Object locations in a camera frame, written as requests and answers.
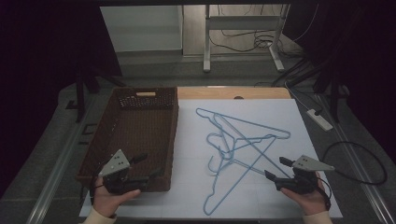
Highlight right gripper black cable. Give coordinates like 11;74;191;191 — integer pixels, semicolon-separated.
317;176;332;211

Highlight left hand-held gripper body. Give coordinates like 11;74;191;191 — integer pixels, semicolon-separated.
98;148;150;196

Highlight white table mat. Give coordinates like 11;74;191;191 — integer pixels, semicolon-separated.
78;98;344;218

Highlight white cabinet panel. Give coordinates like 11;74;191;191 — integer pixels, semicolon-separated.
100;5;184;53

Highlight white power strip cable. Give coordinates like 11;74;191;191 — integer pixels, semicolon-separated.
284;81;312;114

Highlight brown woven basket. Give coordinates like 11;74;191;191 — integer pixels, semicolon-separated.
76;87;180;192

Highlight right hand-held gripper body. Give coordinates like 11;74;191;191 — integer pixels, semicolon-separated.
275;154;335;195

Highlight black metal stand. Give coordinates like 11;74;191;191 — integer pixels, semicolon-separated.
66;64;125;124
312;62;349;124

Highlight black looped cable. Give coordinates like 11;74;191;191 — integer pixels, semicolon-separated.
321;141;389;186

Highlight white desk frame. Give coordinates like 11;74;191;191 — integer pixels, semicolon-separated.
203;3;292;73

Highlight person's left hand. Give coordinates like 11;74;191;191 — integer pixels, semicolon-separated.
92;176;142;217

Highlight white power strip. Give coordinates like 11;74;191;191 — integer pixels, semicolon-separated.
306;108;334;133

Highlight metal floor rail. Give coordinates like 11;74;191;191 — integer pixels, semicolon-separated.
26;92;97;224
317;92;396;224

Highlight person's right hand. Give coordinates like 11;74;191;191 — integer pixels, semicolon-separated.
279;172;328;217

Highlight black floor cables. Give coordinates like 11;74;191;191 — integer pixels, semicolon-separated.
208;4;318;59

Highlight blue wire clothes hanger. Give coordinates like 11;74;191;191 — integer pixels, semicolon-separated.
203;133;278;217
206;112;292;180
195;107;292;157

